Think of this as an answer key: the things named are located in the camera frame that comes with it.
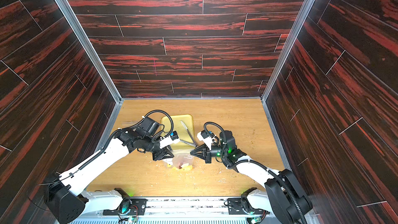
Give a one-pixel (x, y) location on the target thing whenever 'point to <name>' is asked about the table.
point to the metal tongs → (194, 144)
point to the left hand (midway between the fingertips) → (172, 152)
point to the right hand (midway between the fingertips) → (193, 150)
